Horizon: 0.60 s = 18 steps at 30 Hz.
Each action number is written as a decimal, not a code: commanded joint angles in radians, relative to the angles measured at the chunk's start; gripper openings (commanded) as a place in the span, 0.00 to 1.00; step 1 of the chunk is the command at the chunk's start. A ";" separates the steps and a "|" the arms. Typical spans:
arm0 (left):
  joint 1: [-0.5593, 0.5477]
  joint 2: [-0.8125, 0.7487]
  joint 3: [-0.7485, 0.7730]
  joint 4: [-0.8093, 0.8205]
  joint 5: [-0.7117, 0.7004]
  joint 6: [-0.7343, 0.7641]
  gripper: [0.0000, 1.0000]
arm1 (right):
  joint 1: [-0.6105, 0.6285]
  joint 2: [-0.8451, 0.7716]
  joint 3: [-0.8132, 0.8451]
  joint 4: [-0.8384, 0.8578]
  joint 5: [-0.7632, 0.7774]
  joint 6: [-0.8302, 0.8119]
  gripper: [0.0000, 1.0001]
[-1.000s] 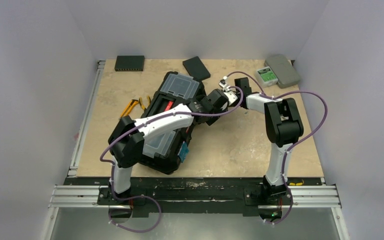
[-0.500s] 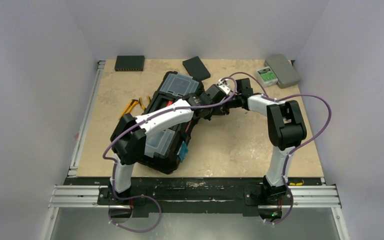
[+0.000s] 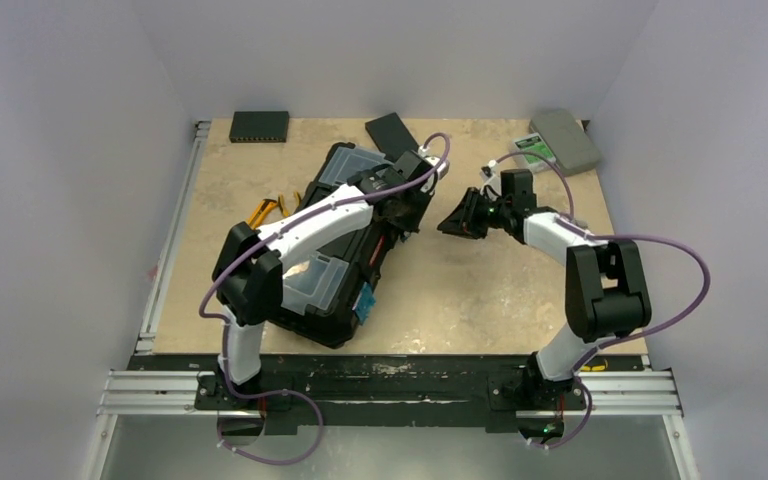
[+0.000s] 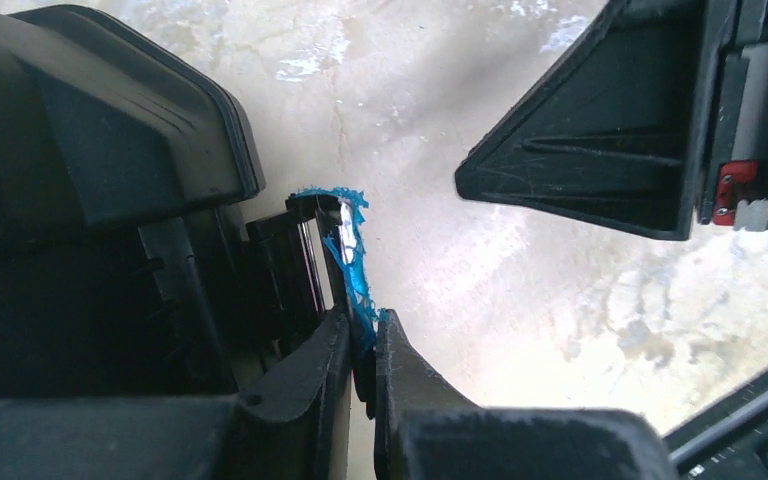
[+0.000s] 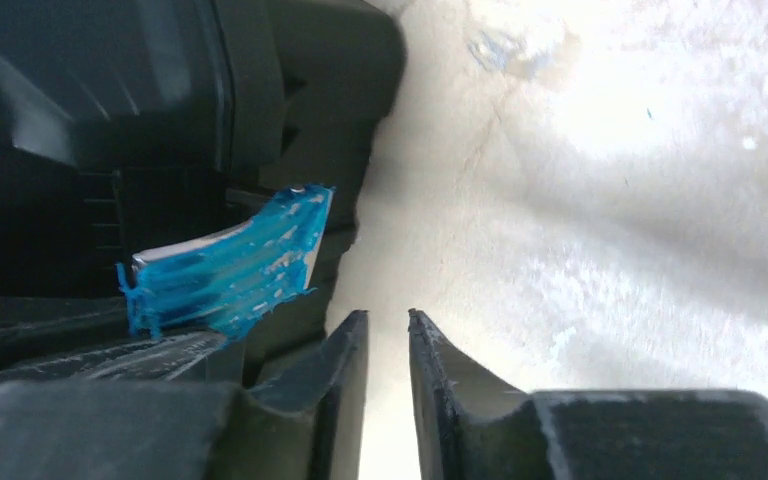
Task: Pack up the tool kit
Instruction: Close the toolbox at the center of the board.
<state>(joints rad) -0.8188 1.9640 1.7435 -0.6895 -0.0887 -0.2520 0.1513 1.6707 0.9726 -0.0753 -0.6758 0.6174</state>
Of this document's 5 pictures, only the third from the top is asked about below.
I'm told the black plastic toolbox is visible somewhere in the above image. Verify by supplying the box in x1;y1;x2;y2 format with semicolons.
271;142;431;349

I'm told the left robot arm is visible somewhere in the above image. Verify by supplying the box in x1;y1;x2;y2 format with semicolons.
205;149;449;409

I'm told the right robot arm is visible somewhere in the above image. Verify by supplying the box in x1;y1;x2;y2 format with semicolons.
437;169;652;407

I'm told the flat black rectangular box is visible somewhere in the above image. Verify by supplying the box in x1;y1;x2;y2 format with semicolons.
365;112;419;161

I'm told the green white small box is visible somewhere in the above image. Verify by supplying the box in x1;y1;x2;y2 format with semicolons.
511;133;556;173

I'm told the grey plastic case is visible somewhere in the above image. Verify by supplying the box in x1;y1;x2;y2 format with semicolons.
530;109;603;176

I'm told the yellow utility knife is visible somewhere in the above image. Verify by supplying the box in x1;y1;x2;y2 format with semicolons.
246;198;278;229

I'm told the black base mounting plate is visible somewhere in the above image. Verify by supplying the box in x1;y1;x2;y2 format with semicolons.
125;354;644;439

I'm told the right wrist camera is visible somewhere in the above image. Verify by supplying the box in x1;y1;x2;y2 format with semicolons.
480;160;501;197

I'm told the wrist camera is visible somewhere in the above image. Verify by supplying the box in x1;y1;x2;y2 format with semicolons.
422;155;450;180
480;160;501;197

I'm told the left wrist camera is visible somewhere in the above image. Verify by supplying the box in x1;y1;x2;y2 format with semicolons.
422;155;450;180

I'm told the black network switch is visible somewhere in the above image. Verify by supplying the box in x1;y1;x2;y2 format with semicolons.
228;111;290;143

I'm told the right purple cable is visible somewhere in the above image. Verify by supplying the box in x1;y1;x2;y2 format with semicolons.
486;150;713;372

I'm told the aluminium frame rail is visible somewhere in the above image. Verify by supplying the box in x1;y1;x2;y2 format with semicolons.
135;119;212;355

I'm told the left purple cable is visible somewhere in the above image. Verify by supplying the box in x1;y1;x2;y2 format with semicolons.
198;132;453;399

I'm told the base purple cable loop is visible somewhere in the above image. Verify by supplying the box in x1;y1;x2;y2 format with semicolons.
216;387;326;466

